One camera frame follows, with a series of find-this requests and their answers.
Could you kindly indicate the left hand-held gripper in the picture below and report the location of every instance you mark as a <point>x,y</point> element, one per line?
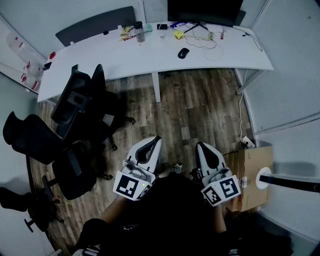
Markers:
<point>130,186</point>

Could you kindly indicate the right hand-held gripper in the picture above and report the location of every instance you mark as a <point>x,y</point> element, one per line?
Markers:
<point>222,190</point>

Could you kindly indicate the black computer mouse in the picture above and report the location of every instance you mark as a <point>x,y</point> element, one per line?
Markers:
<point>183,53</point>

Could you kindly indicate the person's right forearm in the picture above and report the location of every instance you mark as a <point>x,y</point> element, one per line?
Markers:
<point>221,220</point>

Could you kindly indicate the person's left forearm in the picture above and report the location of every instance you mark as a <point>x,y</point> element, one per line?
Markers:
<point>113,208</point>

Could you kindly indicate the person's shoe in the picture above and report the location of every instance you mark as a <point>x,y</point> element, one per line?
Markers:
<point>178,168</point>

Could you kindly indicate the brown cardboard box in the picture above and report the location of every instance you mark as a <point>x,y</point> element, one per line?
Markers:
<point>250,160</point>

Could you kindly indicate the white floor power strip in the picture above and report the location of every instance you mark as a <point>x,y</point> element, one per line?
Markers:
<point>248,142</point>

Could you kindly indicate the white tower fan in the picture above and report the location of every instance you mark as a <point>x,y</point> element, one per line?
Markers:
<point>265,178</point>

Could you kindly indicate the person's black clothing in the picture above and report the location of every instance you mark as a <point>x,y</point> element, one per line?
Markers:
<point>175,215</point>

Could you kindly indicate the white desk leg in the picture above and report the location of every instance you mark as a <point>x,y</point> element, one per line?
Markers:
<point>156,87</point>

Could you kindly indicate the black office chair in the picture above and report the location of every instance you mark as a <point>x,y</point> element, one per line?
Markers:
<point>37,140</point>
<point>80,100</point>
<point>15,198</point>

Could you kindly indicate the dark-lidded clear water bottle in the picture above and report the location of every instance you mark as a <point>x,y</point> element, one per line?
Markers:
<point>140,32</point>

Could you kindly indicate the yellow snack packet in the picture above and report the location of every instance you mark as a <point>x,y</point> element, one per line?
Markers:
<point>125,33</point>

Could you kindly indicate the yellow measuring tape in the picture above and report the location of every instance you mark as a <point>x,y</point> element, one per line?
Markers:
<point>197,37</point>

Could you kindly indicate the yellow round face toy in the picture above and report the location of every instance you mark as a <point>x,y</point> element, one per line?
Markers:
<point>178,34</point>

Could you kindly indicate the red stick packet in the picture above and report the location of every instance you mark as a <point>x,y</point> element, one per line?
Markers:
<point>222,35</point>

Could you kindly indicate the mint green case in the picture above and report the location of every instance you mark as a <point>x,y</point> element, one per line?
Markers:
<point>149,28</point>

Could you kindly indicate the black round knob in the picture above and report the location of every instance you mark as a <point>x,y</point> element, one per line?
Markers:
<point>106,32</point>

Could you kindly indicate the black power adapter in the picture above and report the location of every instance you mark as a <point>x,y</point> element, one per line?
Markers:
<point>162,26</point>

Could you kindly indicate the blue and white card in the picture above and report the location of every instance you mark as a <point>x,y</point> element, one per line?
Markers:
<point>178,25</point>

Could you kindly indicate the small red object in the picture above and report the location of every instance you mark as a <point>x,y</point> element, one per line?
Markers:
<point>52,55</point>

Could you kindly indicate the dark grey divider panel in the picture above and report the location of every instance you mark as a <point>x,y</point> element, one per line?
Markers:
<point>95,23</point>

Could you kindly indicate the black computer monitor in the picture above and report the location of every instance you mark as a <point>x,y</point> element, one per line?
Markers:
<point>202,11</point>

